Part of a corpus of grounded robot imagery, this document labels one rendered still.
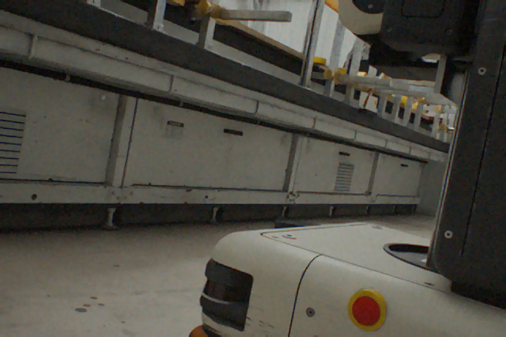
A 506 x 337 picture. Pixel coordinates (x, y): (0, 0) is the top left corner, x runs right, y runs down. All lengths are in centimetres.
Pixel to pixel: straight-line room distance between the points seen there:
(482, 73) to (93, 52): 114
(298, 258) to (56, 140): 120
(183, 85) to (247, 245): 112
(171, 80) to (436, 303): 131
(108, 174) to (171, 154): 33
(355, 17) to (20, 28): 85
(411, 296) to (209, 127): 175
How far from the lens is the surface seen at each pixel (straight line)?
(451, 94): 98
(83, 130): 188
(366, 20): 96
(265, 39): 248
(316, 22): 253
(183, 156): 224
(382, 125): 336
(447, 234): 70
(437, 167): 551
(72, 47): 155
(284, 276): 75
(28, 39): 147
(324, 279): 73
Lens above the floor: 43
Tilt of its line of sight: 3 degrees down
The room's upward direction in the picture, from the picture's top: 11 degrees clockwise
